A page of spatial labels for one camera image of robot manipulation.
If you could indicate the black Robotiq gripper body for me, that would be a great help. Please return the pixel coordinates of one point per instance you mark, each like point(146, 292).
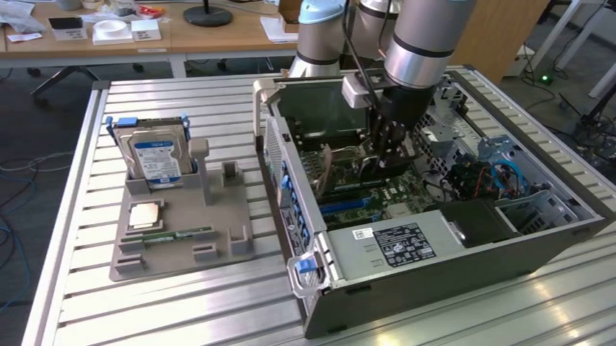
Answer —
point(401, 104)

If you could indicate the black graphics card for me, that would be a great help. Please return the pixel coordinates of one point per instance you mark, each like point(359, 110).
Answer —
point(373, 172)

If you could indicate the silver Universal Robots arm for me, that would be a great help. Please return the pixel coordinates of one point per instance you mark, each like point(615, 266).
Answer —
point(424, 43)

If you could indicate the metal socket cover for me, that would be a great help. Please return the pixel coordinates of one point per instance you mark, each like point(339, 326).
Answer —
point(365, 144)

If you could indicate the CPU socket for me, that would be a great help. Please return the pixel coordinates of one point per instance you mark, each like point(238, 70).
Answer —
point(347, 160)

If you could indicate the perforated metal disk bay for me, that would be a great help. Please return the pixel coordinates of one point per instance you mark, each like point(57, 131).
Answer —
point(448, 140)

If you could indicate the green motherboard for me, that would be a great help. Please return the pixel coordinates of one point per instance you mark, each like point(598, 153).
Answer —
point(409, 187)

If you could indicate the green RAM stick white label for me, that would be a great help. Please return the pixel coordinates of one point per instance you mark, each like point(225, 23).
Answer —
point(349, 186)

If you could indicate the silver chipset heatsink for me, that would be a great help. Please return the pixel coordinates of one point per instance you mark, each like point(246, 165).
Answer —
point(399, 210)

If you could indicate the blue expansion slot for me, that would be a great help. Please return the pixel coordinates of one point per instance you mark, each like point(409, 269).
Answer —
point(344, 207)

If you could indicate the white small unit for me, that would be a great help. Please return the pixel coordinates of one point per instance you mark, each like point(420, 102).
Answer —
point(522, 65)

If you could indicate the wooden cabinet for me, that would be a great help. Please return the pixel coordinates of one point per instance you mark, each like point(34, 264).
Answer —
point(500, 36)

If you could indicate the black device green light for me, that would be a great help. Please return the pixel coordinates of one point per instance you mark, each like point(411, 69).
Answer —
point(546, 78)

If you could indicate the grey power supply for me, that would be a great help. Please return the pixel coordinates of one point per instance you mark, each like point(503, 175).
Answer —
point(352, 259)

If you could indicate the white paper stack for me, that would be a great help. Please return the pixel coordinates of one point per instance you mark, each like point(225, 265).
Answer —
point(277, 30)

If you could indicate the grey metal disk bay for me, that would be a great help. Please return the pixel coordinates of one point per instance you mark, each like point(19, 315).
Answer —
point(544, 209)

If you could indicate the open dark PC case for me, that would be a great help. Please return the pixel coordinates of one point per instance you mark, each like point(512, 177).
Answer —
point(433, 288)

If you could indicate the grey parts rack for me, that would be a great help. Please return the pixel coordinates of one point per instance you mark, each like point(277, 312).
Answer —
point(193, 216)

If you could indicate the black round lamp base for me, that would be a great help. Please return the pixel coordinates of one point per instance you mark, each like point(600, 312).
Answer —
point(208, 18)

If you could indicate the hard disk with blue label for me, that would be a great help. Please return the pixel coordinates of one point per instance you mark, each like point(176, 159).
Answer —
point(154, 156)

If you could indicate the silver CPU chip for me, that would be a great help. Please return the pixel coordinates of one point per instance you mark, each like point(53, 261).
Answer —
point(145, 215)

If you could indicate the black disk caddy blue clips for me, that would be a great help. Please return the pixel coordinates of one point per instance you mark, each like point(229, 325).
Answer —
point(126, 121)

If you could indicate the white square box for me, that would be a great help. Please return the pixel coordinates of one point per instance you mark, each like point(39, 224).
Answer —
point(145, 29)

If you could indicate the red small item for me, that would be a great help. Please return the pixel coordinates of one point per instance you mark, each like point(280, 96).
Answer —
point(149, 12)

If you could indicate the white tape roll box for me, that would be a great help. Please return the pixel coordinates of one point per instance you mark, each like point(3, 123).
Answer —
point(113, 34)

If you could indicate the black chair base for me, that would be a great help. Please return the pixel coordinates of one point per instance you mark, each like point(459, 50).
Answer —
point(65, 72)

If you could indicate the wooden desk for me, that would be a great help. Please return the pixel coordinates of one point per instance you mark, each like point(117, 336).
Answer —
point(73, 48)

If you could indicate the black and white box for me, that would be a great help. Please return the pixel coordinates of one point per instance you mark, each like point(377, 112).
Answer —
point(67, 23)

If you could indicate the grey cup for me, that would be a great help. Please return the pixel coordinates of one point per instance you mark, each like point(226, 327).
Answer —
point(70, 4)

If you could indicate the white red paper slip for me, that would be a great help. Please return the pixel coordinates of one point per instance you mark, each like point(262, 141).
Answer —
point(25, 37)

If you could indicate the clear plastic bag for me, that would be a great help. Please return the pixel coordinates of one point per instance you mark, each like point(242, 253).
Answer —
point(19, 18)

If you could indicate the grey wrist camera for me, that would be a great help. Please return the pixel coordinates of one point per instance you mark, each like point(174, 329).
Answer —
point(356, 93)

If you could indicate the white table frame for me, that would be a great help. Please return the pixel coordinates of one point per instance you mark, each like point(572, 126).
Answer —
point(584, 36)

